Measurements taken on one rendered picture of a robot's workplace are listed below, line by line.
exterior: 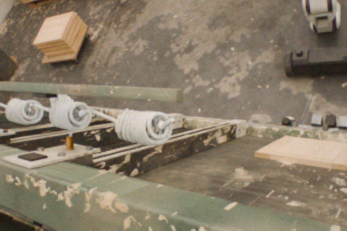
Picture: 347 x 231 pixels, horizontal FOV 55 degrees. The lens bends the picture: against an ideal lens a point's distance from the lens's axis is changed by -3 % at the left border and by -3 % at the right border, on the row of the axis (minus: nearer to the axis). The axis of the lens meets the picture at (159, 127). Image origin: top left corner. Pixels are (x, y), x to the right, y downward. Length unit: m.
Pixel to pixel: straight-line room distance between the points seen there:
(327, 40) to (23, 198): 2.49
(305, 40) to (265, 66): 0.39
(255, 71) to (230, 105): 0.37
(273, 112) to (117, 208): 2.30
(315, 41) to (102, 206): 2.48
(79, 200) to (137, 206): 0.12
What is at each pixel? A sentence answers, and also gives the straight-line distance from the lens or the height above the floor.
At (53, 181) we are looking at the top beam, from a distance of 0.62.
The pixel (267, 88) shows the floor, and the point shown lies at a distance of 2.87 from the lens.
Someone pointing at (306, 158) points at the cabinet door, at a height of 1.22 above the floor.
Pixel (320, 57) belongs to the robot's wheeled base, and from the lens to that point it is 2.72.
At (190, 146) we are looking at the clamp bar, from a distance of 1.19.
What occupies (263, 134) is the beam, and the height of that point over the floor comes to 0.89.
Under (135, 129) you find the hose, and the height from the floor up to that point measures 1.87.
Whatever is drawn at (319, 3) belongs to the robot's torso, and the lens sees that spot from 2.41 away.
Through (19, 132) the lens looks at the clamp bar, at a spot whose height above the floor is 1.64.
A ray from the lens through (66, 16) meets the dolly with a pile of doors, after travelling 4.38.
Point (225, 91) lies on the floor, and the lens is 2.97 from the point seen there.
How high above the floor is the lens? 2.33
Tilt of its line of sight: 50 degrees down
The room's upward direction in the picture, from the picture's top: 46 degrees counter-clockwise
